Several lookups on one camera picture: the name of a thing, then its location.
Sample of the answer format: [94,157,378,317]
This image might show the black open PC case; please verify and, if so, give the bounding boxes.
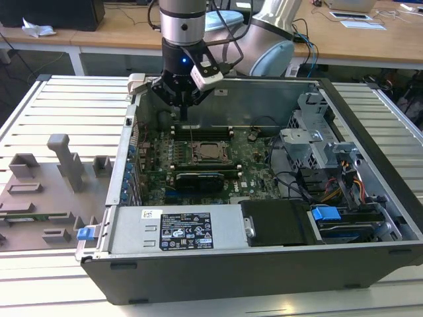
[75,73,423,306]

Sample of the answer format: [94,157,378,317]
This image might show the green motherboard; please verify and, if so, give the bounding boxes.
[137,128,282,205]

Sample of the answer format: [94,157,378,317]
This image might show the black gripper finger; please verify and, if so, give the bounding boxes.
[184,90,213,120]
[151,77,185,120]

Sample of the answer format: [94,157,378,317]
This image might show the coloured wire bundle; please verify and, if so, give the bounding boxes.
[323,158,369,204]

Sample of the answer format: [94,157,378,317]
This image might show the black graphics card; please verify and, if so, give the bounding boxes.
[174,170,226,195]

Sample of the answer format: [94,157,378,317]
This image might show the dark office chair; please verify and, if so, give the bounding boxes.
[395,77,423,125]

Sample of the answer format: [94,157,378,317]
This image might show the metal drive cage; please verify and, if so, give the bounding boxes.
[279,92,361,172]

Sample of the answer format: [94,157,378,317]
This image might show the blue case latch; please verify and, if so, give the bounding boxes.
[75,225,94,241]

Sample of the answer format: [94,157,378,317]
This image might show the blue disk carrier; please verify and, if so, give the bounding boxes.
[311,205,341,229]

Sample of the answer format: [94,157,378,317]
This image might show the white paper sheet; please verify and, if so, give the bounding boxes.
[340,20,387,32]

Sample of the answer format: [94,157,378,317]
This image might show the silver power supply unit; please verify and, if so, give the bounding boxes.
[98,204,249,255]

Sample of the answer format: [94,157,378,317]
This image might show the black internal cable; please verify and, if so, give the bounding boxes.
[268,134,313,203]

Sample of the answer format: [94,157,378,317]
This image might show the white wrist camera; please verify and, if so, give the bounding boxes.
[189,60,225,91]

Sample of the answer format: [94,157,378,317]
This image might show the black box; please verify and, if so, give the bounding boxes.
[0,0,106,32]

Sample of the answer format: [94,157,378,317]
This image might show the black plastic shroud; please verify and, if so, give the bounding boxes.
[239,199,324,248]

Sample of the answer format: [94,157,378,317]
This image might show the blue cable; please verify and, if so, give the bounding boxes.
[293,31,320,65]

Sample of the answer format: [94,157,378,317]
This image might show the grey case handle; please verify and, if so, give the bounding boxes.
[127,73,148,97]

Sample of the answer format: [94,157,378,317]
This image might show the crumpled white paper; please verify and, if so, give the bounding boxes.
[21,17,57,38]

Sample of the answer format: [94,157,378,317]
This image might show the black RAM slot row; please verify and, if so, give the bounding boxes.
[171,161,241,173]
[172,124,233,140]

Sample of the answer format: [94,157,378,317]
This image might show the green RAM stick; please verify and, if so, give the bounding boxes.
[0,213,72,224]

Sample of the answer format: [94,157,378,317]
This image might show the white flat device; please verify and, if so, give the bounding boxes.
[329,11,371,21]

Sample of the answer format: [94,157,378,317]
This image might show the wooden desk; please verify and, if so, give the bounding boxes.
[0,0,423,72]

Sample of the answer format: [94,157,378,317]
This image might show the metal socket cover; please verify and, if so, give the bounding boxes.
[191,141,230,165]

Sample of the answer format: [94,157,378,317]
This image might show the black hard disk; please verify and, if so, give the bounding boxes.
[318,217,386,244]

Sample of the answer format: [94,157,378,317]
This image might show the CPU socket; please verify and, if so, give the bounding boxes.
[186,140,232,166]

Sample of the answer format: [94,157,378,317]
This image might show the grey parts rack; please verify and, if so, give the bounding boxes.
[0,133,114,254]

